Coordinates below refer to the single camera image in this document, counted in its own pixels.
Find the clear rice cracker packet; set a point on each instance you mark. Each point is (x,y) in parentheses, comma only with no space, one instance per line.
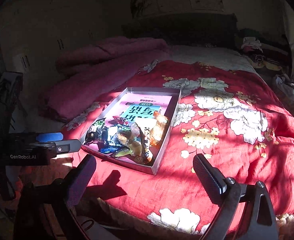
(127,133)

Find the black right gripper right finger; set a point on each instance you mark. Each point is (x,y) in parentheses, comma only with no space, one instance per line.
(258,220)

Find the dark green snack packet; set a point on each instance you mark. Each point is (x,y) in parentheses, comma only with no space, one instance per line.
(94,133)

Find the magenta blanket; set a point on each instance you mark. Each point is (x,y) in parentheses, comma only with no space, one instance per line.
(96,69)

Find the pink blue children's book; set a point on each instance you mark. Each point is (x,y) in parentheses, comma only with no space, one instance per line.
(132,105)

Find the brown gold snack packet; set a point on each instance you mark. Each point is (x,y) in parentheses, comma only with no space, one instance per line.
(146,154)

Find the red snack packet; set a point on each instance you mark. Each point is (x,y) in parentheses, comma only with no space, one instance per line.
(118,120)

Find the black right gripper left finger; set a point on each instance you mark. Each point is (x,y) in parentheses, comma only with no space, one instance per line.
(61,195)

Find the blue snack packet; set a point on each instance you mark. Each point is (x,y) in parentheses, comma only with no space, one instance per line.
(109,142)

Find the yellow green snack packet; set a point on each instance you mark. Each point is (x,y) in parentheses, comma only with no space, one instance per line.
(133,148)

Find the orange bread packet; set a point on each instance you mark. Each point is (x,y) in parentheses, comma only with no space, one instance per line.
(156,133)

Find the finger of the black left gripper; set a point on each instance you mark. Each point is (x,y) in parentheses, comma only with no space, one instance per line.
(64,146)
(49,137)

